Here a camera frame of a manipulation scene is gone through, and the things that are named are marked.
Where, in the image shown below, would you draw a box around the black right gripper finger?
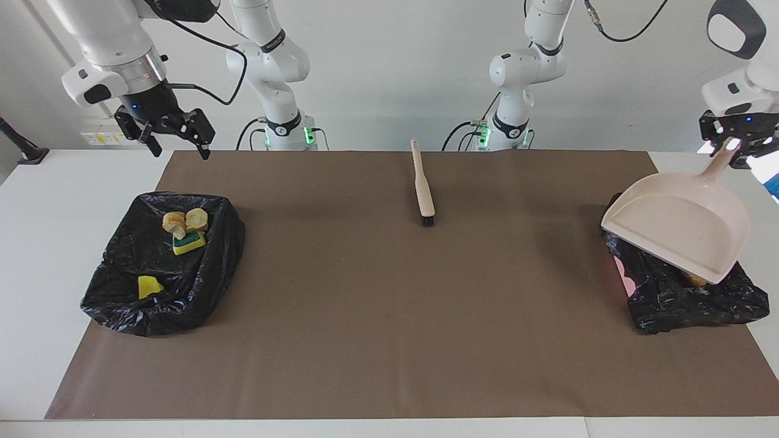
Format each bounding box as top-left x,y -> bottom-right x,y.
115,112 -> 162,158
179,108 -> 215,161

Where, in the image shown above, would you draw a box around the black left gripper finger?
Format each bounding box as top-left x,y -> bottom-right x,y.
699,110 -> 728,153
733,136 -> 779,170

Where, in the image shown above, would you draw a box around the pale pink plastic dustpan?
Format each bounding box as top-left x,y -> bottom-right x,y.
601,137 -> 752,285

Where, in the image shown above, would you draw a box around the yellow green-backed sponge piece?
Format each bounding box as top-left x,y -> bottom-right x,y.
172,231 -> 208,256

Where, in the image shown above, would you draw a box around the beige hand brush black bristles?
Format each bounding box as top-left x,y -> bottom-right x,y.
410,139 -> 436,229

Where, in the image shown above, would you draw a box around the black bagged pink trash bin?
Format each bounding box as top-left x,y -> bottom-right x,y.
599,192 -> 770,335

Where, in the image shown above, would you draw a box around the brown table mat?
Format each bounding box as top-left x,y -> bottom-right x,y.
46,150 -> 779,420

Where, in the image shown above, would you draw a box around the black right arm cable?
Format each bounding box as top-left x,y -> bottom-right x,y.
146,0 -> 249,106

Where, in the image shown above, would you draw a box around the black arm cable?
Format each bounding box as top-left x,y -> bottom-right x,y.
146,0 -> 249,106
584,0 -> 670,43

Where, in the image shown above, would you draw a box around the black right base cable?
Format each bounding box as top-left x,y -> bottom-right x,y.
236,119 -> 268,151

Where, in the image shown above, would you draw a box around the black base cable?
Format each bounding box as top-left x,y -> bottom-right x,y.
236,119 -> 268,151
441,94 -> 501,151

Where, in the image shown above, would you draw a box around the white wall socket box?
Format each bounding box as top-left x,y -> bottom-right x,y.
79,117 -> 145,147

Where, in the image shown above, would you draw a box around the black camera stand foot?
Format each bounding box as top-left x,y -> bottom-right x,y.
0,117 -> 49,165

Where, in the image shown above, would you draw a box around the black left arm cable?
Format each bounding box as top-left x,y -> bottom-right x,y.
584,0 -> 670,43

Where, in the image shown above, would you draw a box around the black left base cable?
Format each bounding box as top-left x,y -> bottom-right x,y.
441,94 -> 501,151

